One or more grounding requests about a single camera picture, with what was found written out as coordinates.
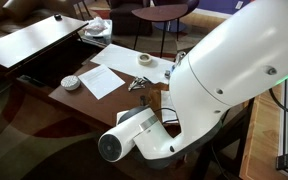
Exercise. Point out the bunch of metal keys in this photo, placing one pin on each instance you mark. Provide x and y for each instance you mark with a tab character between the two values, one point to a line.
136	84

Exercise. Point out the patterned area rug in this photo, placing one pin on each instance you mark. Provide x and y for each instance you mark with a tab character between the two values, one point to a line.
24	140

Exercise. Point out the white rectangular board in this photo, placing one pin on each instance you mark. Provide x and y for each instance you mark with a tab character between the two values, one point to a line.
124	60

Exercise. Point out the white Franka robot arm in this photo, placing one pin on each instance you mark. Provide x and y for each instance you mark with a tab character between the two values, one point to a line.
237	66

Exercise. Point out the dark pen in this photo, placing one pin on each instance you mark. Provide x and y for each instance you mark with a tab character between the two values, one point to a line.
148	80

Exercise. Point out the silver metal cylinder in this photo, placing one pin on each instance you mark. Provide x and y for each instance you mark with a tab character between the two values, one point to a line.
180	57

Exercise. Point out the dark wood coffee table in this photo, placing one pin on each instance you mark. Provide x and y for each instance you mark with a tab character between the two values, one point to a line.
94	106

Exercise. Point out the small metal measuring cup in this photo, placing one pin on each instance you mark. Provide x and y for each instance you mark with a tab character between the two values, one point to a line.
167	74

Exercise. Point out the small black fob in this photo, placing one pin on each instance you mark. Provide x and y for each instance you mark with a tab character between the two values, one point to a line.
143	100

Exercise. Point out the brown leather sofa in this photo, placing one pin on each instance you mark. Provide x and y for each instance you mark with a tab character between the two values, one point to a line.
17	10

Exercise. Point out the dark brown armchair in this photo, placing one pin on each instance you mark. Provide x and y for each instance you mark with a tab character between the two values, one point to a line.
127	16

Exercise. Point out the round white puck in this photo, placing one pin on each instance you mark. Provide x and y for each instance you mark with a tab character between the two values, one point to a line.
70	82

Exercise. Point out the masking tape roll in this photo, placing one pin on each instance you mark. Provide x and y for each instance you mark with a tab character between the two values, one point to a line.
144	59

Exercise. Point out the small black round object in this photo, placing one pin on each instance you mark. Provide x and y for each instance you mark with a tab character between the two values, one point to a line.
57	16

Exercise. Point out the light wood robot bench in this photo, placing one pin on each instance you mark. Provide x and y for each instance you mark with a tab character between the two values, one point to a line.
260	143

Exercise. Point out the raised wooden tabletop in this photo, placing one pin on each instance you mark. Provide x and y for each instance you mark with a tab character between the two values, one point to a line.
30	40

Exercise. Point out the white wall outlet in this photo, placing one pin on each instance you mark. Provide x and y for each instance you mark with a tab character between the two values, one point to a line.
239	5

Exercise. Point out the dark round side table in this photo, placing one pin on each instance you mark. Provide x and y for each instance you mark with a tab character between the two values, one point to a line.
160	13

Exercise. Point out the black bench leg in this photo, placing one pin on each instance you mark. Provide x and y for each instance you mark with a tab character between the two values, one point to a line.
214	153

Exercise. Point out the white paper slip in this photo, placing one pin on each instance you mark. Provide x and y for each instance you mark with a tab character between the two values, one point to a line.
167	110

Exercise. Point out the white printed paper sheet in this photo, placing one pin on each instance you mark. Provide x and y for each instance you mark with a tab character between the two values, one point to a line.
100	81

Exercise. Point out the clear plastic storage bin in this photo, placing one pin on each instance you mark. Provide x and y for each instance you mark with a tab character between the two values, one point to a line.
102	35

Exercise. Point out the crumpled plastic bag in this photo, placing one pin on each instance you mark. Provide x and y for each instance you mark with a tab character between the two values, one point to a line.
95	25

